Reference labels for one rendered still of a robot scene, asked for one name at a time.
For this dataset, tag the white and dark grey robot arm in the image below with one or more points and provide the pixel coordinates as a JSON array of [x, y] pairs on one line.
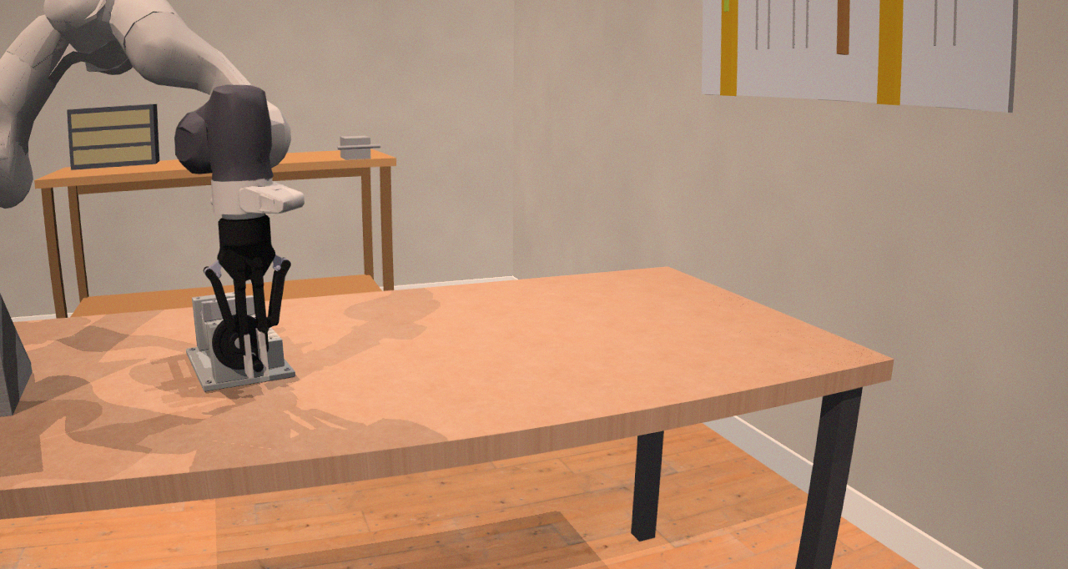
[[230, 134]]

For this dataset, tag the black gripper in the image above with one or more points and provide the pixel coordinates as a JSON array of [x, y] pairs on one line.
[[246, 252]]

